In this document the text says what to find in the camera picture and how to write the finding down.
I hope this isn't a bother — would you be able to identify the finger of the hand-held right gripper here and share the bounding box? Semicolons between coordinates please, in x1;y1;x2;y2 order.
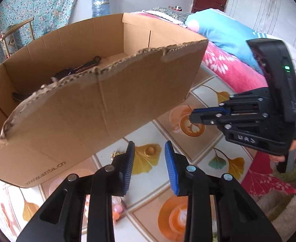
190;112;268;129
192;87;269;115

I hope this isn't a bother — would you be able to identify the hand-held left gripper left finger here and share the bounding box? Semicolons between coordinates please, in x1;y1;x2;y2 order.
16;141;136;242

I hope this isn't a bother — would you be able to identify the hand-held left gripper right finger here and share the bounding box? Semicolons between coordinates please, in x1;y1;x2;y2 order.
164;141;282;242

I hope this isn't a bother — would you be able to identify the pink bead bracelet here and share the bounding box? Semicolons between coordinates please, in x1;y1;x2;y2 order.
111;198;127;223

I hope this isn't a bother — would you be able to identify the brown cardboard box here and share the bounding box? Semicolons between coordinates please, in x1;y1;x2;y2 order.
0;13;209;188

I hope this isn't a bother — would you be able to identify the black purple smartwatch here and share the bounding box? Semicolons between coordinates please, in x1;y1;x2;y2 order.
12;56;102;101

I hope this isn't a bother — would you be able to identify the ginkgo patterned table cover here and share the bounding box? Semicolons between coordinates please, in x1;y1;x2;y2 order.
0;66;264;242

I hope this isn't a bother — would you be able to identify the pink floral blanket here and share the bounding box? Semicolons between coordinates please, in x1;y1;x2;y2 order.
130;11;296;196

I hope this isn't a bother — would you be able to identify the blue pillow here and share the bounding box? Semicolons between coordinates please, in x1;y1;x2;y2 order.
184;8;269;75

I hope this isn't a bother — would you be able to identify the grey floral pillow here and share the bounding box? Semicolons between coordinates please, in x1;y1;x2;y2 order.
143;7;189;26

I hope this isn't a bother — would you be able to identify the blue water bottle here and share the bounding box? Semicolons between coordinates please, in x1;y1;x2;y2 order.
91;0;112;18

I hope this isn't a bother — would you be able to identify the wooden chair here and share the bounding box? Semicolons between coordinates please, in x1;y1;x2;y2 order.
0;18;35;61

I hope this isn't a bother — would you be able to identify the teal floral cloth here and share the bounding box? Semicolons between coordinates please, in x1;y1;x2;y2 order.
0;0;86;53

